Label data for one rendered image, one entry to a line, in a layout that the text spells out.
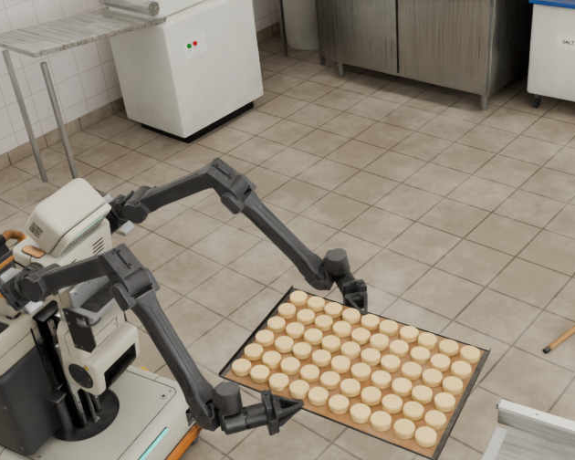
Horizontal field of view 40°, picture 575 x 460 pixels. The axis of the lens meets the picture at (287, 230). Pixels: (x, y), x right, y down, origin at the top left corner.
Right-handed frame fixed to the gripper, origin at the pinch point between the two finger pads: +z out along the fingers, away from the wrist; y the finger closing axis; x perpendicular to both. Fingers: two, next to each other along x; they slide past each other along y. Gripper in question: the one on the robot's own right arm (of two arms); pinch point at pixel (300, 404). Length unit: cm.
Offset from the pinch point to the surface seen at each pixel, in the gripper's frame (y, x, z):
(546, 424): -9, -19, 58
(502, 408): -8, -11, 50
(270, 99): -104, 394, 85
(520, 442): -14, -18, 52
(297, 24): -82, 480, 132
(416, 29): -48, 343, 178
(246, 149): -104, 326, 51
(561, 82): -73, 278, 251
